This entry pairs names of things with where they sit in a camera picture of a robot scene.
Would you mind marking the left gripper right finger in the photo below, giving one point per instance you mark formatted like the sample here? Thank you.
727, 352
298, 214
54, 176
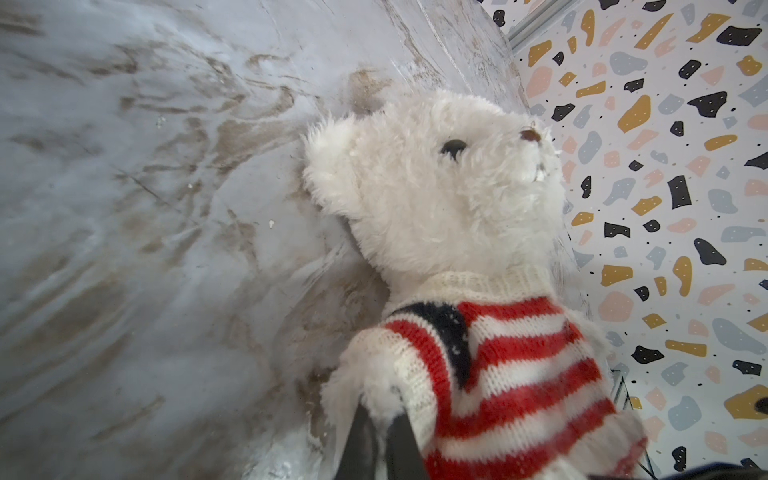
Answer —
403, 458

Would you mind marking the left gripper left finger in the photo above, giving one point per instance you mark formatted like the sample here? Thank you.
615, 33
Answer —
361, 451

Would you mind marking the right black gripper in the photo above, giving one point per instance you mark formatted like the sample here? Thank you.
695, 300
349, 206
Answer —
712, 471

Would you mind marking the white teddy bear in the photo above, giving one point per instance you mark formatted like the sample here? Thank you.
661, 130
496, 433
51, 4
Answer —
436, 183

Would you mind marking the red white striped sweater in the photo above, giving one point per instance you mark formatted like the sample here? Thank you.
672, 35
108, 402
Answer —
497, 378

